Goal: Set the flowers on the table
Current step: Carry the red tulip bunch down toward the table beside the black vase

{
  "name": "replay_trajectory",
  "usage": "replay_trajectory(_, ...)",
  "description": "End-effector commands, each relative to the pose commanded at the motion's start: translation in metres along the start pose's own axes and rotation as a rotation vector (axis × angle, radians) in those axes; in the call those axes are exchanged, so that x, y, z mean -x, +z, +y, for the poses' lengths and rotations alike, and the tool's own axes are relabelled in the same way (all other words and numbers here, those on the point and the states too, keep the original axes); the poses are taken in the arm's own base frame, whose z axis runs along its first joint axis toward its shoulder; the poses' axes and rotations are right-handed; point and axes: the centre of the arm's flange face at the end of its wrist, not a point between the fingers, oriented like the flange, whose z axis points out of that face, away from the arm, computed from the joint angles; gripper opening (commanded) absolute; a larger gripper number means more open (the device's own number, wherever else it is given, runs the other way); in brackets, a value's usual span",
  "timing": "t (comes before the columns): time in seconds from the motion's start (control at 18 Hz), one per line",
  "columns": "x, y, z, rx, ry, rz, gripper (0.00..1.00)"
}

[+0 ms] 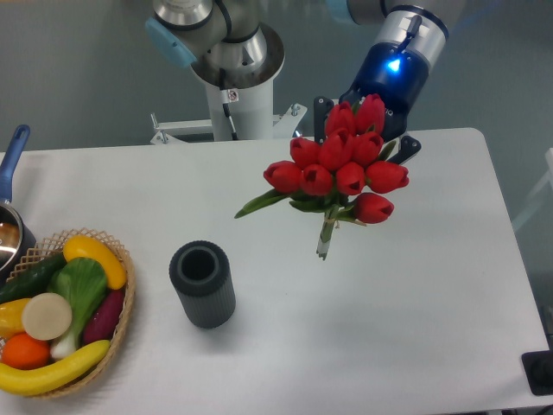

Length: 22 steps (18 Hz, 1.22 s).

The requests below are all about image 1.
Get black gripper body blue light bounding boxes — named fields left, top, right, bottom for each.
left=339, top=42, right=429, bottom=142

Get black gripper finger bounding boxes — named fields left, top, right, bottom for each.
left=313, top=96, right=334, bottom=144
left=388, top=135, right=422, bottom=165

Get red tulip bouquet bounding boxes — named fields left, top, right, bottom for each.
left=235, top=93, right=410, bottom=259

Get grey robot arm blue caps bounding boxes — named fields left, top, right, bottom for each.
left=145, top=1, right=458, bottom=164

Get dark grey ribbed vase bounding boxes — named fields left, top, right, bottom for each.
left=168, top=240, right=236, bottom=329

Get black device at table edge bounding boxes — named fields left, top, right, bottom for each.
left=521, top=350, right=552, bottom=396

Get yellow squash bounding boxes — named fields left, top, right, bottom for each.
left=62, top=234, right=127, bottom=290

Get green bok choy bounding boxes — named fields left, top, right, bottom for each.
left=48, top=258, right=107, bottom=361

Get woven wicker basket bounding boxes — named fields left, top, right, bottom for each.
left=1, top=228, right=136, bottom=398

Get purple sweet potato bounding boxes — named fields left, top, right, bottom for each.
left=82, top=290, right=124, bottom=345

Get dark green cucumber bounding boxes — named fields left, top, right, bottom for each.
left=1, top=252, right=67, bottom=303

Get beige round disc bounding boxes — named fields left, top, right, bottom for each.
left=22, top=292, right=73, bottom=341

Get yellow bell pepper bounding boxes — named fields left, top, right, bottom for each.
left=0, top=298, right=30, bottom=339

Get orange fruit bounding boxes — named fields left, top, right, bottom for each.
left=1, top=333, right=50, bottom=370

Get yellow banana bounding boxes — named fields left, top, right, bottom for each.
left=1, top=340, right=111, bottom=397

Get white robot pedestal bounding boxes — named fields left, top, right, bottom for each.
left=150, top=22, right=308, bottom=144

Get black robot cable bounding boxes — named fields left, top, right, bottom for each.
left=218, top=67, right=239, bottom=142

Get blue handled saucepan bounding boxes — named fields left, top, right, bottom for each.
left=1, top=124, right=35, bottom=285

